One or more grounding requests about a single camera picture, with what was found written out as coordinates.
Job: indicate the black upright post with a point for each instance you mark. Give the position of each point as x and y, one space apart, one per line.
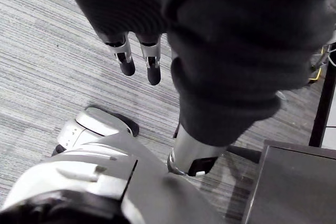
324 98

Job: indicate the silver robot leg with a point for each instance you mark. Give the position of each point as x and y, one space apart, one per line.
105 182

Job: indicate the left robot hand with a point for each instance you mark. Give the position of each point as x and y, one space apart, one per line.
236 37

